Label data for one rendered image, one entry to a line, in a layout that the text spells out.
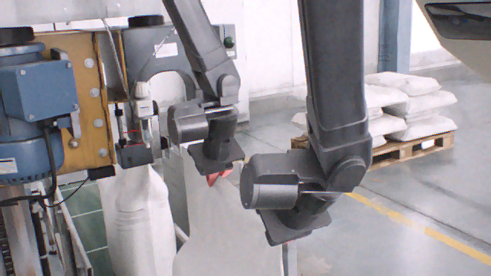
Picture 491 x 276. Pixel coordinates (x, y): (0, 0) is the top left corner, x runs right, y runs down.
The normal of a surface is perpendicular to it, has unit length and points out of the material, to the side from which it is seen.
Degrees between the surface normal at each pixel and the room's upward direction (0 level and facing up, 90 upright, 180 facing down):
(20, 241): 90
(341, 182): 117
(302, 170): 30
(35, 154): 91
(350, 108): 106
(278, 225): 46
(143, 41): 90
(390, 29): 90
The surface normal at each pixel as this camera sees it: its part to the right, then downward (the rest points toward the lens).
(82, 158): 0.47, 0.22
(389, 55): -0.88, 0.18
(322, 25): 0.14, 0.68
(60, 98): 0.80, 0.12
